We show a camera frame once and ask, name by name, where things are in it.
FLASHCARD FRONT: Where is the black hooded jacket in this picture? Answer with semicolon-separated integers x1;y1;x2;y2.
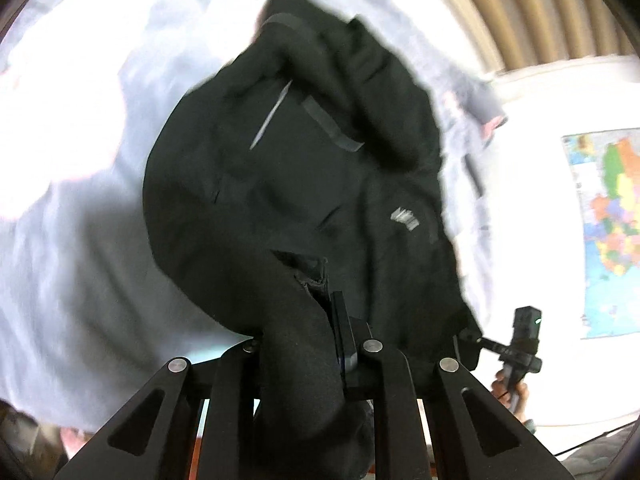
141;0;483;480

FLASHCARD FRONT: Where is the person's right hand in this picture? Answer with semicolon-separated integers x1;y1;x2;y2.
491;378;531;424

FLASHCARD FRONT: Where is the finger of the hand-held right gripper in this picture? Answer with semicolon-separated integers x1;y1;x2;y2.
461;331;507;358

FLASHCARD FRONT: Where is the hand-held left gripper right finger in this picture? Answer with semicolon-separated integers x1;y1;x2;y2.
330;291;577;480

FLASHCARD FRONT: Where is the colourful wall map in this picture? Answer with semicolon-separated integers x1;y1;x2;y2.
561;129;640;341

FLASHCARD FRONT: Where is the grey floral blanket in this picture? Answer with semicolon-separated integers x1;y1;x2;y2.
0;0;508;433

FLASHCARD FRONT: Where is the brown striped window blind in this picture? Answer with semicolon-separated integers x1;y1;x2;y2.
415;0;640;78

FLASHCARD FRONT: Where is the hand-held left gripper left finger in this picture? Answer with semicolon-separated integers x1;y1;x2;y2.
54;339;264;480

